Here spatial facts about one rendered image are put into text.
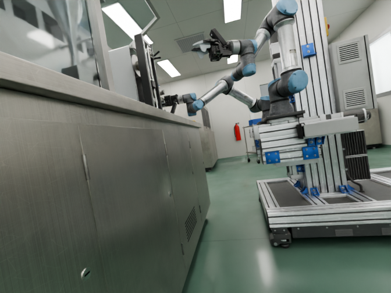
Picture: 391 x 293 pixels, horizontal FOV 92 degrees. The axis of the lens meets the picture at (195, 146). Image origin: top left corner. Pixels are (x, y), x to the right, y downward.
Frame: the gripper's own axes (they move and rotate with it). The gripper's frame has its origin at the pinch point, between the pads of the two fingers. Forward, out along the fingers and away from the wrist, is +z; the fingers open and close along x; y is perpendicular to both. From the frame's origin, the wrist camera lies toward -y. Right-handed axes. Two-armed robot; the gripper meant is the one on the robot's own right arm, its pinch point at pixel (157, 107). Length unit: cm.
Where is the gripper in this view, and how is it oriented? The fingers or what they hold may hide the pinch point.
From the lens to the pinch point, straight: 173.1
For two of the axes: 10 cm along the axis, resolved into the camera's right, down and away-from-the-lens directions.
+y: -1.6, -9.9, -0.3
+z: -9.7, 1.5, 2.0
